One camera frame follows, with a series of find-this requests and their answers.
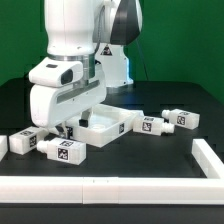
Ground white block left edge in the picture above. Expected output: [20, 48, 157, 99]
[0, 135, 8, 161]

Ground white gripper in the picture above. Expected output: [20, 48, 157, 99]
[29, 59, 106, 138]

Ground white square table top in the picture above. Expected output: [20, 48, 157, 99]
[66, 104, 144, 148]

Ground white U-shaped obstacle fence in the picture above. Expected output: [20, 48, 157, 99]
[0, 139, 224, 205]

